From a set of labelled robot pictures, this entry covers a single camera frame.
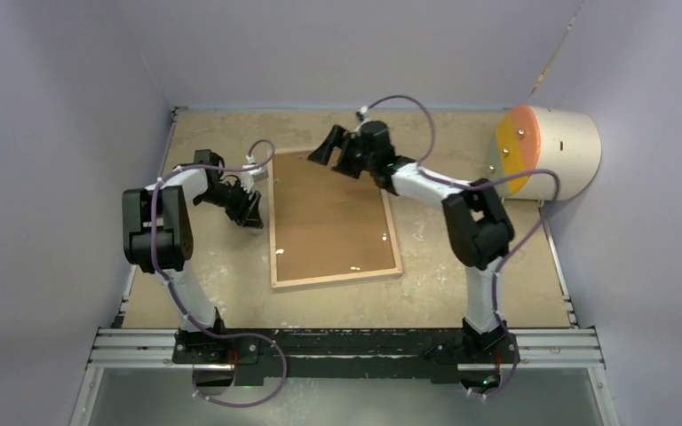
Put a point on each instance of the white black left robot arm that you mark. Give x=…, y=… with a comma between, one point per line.
x=158, y=236

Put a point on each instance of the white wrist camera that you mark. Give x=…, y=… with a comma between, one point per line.
x=362, y=114
x=251, y=173

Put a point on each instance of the wooden picture frame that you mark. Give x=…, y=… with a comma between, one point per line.
x=341, y=277

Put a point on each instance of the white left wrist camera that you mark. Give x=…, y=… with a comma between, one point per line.
x=251, y=173

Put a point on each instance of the white cylinder orange disc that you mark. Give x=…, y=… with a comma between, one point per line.
x=533, y=138

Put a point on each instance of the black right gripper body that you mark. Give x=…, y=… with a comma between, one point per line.
x=354, y=160

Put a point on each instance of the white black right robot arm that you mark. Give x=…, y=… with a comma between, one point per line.
x=479, y=230

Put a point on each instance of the black aluminium mounting rail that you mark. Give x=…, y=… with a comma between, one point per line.
x=439, y=355

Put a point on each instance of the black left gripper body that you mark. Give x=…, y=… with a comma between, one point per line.
x=232, y=199

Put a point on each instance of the brown backing board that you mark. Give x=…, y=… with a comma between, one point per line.
x=329, y=217

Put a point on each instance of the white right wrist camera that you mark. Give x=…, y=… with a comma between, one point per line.
x=362, y=114

